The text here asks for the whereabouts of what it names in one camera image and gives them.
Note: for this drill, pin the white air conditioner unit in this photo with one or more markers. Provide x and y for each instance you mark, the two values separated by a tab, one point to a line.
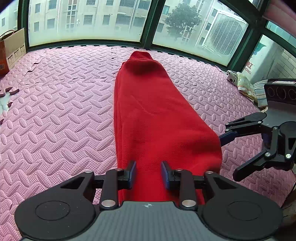
225	34

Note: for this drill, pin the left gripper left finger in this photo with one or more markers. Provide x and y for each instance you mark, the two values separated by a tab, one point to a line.
69	208

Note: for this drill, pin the brown cardboard box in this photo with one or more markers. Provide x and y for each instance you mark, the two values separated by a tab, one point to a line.
12	49

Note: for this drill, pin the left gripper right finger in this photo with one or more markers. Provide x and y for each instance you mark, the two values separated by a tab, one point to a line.
225	207

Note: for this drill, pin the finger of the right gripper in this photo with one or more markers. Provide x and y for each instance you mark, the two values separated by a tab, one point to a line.
263	160
249	125

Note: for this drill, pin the small white object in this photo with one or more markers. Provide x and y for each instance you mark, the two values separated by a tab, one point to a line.
232	77

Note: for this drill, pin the dark green window frame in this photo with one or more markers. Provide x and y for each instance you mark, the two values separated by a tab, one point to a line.
175	27

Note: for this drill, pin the red knit garment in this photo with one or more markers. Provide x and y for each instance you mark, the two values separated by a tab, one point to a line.
153	123

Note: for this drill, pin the folded patterned cloths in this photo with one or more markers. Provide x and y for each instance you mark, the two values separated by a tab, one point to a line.
254	92

